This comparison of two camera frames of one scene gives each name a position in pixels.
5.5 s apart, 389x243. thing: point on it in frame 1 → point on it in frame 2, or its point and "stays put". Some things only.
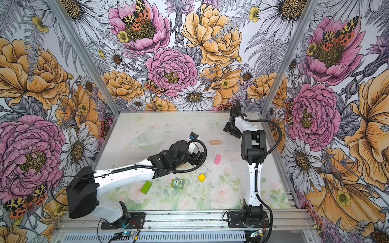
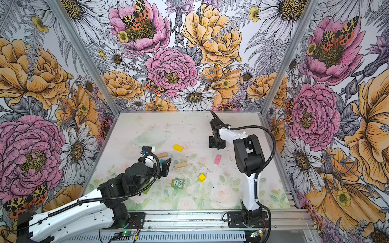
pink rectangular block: (217, 159) stays put
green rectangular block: (146, 187) stays put
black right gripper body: (234, 129) → (217, 143)
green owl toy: (177, 183) stays put
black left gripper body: (191, 158) → (154, 169)
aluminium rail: (282, 219) stays put
